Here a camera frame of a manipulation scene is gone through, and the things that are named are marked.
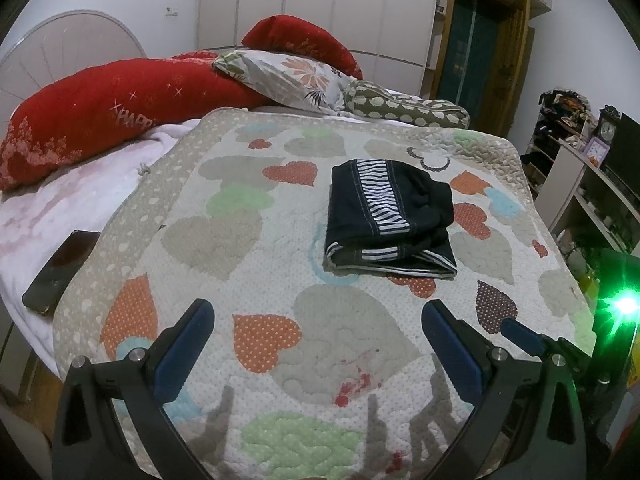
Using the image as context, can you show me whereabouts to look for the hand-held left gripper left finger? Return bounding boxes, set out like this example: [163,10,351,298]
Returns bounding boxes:
[52,299,216,480]

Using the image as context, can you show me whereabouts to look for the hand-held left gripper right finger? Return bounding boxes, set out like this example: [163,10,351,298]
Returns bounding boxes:
[421,299,586,480]

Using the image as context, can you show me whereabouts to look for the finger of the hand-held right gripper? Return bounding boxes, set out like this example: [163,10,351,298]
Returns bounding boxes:
[500,317,593,368]

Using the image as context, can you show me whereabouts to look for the dark navy pants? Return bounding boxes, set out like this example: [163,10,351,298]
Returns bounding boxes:
[324,158,458,278]

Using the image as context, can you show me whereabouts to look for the heart patchwork quilt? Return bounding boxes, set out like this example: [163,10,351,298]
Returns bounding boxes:
[52,110,601,480]

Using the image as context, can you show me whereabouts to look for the black smartphone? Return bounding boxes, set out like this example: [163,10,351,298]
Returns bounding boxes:
[22,230,101,316]

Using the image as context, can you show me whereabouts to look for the white shelf unit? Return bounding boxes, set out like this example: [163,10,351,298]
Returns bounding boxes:
[547,137,640,261]

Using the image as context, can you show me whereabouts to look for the black television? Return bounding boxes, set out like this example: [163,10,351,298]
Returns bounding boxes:
[602,112,640,186]

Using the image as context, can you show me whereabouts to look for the pale pink blanket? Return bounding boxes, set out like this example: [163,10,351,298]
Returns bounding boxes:
[0,122,201,361]

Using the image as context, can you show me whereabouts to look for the ornate mantel clock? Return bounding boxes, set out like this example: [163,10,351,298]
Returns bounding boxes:
[597,105,621,143]

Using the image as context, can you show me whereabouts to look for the cluttered storage rack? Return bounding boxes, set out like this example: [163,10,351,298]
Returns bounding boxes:
[522,90,601,196]

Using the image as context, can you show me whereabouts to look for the olive dotted pillow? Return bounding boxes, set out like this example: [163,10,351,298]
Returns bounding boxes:
[344,81,471,128]

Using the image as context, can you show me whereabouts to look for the long red pillow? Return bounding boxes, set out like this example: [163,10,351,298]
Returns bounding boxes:
[0,52,266,193]

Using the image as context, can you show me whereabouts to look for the floral pillow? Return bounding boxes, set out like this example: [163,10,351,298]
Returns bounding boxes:
[212,49,361,113]

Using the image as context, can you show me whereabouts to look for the dark green door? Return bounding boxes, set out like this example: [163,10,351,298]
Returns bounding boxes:
[435,0,531,136]

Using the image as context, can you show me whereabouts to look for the white round headboard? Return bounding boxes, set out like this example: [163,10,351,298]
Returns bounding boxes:
[0,10,148,126]

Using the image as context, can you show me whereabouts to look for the white wardrobe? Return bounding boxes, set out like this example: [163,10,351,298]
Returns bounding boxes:
[197,0,441,66]

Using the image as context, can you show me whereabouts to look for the wooden bed frame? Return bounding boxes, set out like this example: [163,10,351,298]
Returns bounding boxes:
[0,305,66,451]

